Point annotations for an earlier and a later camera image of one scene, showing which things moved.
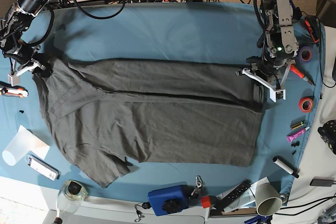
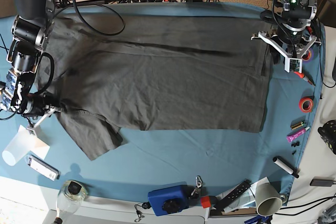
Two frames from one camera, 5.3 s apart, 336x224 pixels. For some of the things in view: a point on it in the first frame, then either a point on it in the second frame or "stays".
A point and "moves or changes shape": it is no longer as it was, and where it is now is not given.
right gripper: x=23 y=53 → x=35 y=102
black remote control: x=226 y=200 stays
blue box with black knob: x=170 y=199 stays
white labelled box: x=37 y=164 stays
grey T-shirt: x=195 y=110 moves or changes shape
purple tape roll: x=305 y=54 stays
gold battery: x=296 y=125 stays
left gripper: x=273 y=69 → x=291 y=36
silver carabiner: x=199 y=181 stays
